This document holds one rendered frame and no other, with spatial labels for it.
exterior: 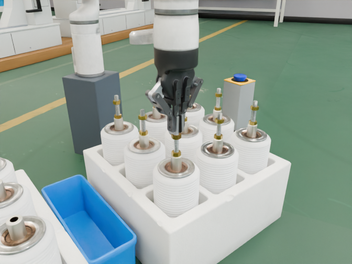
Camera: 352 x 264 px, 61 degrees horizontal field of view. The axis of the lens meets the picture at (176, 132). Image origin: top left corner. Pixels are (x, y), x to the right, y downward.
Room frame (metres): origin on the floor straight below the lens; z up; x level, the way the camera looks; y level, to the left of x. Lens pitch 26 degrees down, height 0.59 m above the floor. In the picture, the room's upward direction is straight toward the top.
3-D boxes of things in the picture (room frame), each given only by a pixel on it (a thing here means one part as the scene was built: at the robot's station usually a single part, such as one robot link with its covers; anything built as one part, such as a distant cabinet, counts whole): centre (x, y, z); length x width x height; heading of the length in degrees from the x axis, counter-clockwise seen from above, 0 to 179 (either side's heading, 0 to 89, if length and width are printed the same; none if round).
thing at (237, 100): (0.92, -0.20, 0.16); 0.07 x 0.07 x 0.31; 38
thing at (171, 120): (0.50, 0.01, 0.36); 0.03 x 0.01 x 0.05; 136
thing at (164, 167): (0.51, 0.00, 0.25); 0.08 x 0.08 x 0.01
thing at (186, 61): (0.51, 0.00, 0.45); 0.08 x 0.08 x 0.09
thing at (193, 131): (0.68, -0.02, 0.25); 0.08 x 0.08 x 0.01
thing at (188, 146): (0.68, -0.02, 0.16); 0.10 x 0.10 x 0.18
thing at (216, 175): (0.59, -0.09, 0.16); 0.10 x 0.10 x 0.18
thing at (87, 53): (1.04, 0.30, 0.39); 0.09 x 0.09 x 0.17; 65
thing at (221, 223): (0.68, -0.02, 0.09); 0.39 x 0.39 x 0.18; 38
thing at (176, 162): (0.51, 0.00, 0.26); 0.02 x 0.02 x 0.03
